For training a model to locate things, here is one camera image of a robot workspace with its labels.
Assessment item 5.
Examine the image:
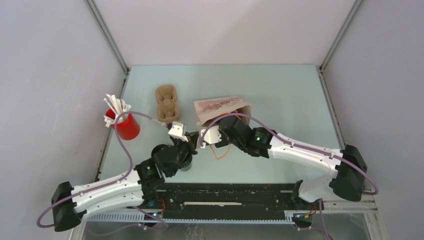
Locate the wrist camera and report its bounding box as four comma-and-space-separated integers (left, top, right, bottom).
197, 125, 222, 148
168, 121, 188, 142

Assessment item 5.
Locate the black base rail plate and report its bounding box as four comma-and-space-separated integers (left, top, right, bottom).
142, 181, 327, 223

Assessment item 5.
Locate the black cup stack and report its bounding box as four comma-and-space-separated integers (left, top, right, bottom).
180, 155, 193, 172

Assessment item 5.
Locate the aluminium frame post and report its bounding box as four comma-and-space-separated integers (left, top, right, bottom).
84, 0, 130, 75
319, 0, 365, 72

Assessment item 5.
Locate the aluminium frame post left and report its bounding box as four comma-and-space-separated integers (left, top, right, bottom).
84, 0, 130, 75

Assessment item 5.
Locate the white paper bag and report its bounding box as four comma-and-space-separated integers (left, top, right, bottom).
193, 96, 253, 161

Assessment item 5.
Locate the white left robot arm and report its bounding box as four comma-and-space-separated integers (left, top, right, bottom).
51, 132, 199, 232

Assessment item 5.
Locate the brown pulp cup carrier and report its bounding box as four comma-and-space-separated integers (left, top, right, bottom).
155, 84, 181, 124

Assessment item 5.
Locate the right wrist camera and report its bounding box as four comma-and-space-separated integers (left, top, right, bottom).
197, 125, 222, 148

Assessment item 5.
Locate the aluminium frame post right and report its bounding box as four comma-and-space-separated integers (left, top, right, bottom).
319, 0, 365, 72

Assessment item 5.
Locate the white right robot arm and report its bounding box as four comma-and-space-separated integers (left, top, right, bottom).
217, 115, 368, 203

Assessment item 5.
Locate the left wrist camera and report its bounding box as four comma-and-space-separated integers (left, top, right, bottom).
168, 121, 188, 142

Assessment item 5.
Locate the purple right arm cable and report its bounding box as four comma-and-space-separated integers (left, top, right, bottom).
199, 113, 380, 240

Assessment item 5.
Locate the red cup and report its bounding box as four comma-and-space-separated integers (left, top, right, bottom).
104, 109, 141, 141

